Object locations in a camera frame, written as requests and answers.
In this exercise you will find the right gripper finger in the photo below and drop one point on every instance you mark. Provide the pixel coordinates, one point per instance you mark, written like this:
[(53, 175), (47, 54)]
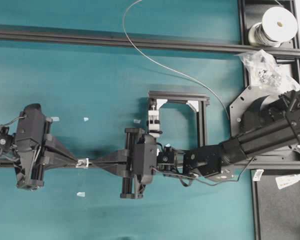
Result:
[(117, 157), (115, 169)]

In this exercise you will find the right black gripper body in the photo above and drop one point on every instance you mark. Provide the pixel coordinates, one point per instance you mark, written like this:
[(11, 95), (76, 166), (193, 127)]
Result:
[(142, 157)]

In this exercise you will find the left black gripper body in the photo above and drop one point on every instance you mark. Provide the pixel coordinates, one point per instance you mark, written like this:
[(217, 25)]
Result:
[(29, 140)]

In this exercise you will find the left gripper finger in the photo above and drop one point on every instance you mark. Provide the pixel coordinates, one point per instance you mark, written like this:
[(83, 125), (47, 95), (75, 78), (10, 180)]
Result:
[(45, 165), (55, 146)]

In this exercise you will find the silver metal corner fitting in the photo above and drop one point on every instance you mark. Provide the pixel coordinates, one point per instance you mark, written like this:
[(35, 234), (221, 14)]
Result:
[(83, 163)]

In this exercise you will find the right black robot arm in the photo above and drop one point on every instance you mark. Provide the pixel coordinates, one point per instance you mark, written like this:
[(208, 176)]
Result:
[(211, 160)]

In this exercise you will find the tape piece far left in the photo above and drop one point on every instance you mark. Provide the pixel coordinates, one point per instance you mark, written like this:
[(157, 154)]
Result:
[(55, 119)]

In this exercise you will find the tape piece lower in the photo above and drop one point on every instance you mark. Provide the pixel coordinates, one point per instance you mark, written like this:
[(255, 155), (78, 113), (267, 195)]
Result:
[(81, 194)]

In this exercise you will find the small white label packet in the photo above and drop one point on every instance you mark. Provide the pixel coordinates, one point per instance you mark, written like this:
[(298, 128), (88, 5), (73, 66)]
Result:
[(257, 175)]

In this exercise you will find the clear bag of screws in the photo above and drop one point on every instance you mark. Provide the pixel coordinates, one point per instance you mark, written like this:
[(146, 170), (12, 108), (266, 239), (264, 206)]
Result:
[(265, 73)]

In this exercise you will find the white glue tube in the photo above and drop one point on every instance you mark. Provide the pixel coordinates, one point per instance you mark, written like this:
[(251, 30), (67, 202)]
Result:
[(287, 180)]

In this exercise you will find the black foam mat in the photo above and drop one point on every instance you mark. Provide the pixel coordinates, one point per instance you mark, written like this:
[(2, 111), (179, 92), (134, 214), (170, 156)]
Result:
[(278, 210)]

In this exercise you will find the white wire clamp block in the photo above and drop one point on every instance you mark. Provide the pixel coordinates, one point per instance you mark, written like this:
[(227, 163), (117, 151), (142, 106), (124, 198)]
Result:
[(153, 122)]

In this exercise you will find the lower black aluminium rail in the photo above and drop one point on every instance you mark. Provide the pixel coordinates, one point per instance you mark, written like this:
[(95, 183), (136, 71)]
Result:
[(266, 165)]

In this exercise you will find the black aluminium rail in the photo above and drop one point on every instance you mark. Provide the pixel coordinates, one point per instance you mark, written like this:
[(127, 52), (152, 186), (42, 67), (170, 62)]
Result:
[(141, 41), (266, 165)]

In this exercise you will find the black square extrusion frame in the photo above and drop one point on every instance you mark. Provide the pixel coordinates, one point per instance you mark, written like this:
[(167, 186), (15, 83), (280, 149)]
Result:
[(198, 102)]

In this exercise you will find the upper black aluminium rail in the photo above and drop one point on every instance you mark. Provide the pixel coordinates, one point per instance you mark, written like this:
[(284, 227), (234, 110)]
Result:
[(141, 41)]

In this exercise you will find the white wire spool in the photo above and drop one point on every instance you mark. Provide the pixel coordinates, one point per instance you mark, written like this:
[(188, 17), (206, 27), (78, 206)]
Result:
[(277, 26)]

